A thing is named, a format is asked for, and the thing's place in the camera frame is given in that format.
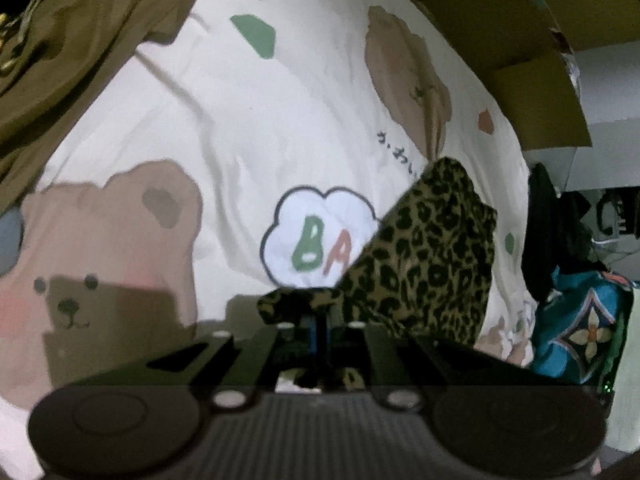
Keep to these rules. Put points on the cardboard box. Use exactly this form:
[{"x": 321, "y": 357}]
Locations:
[{"x": 480, "y": 25}]

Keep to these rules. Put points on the blue patterned cloth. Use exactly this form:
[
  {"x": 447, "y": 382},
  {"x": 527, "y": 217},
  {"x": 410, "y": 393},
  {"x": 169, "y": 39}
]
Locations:
[{"x": 585, "y": 330}]

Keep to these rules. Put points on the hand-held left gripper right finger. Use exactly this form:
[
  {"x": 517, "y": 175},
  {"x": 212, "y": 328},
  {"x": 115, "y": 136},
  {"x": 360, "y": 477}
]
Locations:
[{"x": 330, "y": 340}]

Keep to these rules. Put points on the tall cardboard sheet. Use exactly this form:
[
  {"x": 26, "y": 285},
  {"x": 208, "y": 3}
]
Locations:
[{"x": 600, "y": 15}]

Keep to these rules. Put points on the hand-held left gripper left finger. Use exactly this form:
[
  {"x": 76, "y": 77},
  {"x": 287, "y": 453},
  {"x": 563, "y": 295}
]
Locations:
[{"x": 312, "y": 340}]

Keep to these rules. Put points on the bear print blanket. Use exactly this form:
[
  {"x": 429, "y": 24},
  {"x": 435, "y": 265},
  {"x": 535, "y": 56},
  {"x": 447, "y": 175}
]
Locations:
[{"x": 250, "y": 125}]

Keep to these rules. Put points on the leopard print garment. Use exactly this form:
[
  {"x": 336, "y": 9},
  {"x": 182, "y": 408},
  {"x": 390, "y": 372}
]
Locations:
[{"x": 430, "y": 250}]

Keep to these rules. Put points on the olive brown garment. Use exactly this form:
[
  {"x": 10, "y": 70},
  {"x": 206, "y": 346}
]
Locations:
[{"x": 65, "y": 75}]

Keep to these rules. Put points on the black clothing pile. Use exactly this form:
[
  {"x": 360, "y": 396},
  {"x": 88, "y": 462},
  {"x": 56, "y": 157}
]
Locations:
[{"x": 555, "y": 220}]

